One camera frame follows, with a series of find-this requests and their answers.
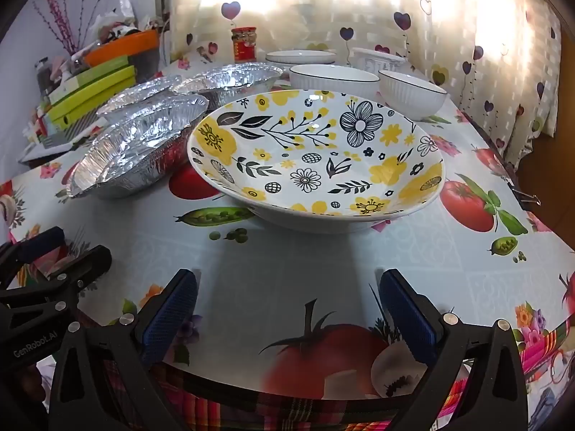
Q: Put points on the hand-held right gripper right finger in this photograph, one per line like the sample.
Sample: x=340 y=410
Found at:
x=409 y=318

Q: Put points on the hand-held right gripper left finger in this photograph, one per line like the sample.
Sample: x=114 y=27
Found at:
x=170 y=318

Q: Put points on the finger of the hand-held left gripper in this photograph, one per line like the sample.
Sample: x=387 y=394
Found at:
x=90 y=262
x=45 y=239

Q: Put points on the yellow black floral plate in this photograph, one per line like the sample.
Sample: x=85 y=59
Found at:
x=314 y=161

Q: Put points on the white ribbed bowl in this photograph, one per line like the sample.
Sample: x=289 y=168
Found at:
x=332 y=78
x=411 y=96

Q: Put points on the lime green box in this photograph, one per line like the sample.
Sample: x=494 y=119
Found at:
x=90 y=101
x=108 y=81

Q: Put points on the dark pepper grinder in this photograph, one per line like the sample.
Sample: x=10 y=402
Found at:
x=43 y=74

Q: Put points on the black binder clip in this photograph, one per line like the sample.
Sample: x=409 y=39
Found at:
x=523 y=195

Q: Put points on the pale green flat box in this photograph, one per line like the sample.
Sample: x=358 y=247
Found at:
x=103 y=66

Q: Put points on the orange plastic basket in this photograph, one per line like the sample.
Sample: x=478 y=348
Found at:
x=125 y=49

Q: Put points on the pink decorative branches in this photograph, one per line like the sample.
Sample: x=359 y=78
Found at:
x=60 y=22

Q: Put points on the crumpled plastic packets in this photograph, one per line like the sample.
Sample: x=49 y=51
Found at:
x=119 y=18

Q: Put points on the white plastic tub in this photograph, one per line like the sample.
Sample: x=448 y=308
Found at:
x=375 y=59

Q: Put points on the red label sauce jar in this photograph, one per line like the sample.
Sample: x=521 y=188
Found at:
x=244 y=47

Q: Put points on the heart print curtain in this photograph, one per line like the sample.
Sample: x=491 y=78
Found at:
x=314 y=9

